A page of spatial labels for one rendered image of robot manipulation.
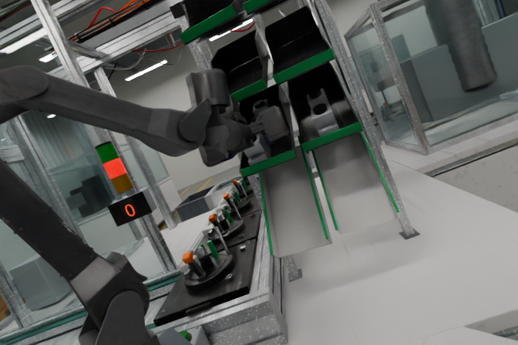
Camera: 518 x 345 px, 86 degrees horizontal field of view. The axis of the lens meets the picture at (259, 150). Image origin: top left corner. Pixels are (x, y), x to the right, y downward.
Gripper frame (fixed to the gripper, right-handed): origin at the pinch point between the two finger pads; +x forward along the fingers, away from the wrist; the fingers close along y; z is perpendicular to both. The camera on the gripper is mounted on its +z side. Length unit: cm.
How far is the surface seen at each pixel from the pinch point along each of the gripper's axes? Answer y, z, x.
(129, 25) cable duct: 70, 108, 76
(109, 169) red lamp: 46.4, 9.8, 7.7
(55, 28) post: 45, 54, 1
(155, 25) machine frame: 57, 102, 80
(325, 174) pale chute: -10.9, -13.0, 15.9
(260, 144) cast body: -1.8, -1.9, 0.5
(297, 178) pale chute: -4.1, -11.5, 14.6
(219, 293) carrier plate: 19.8, -29.9, 1.3
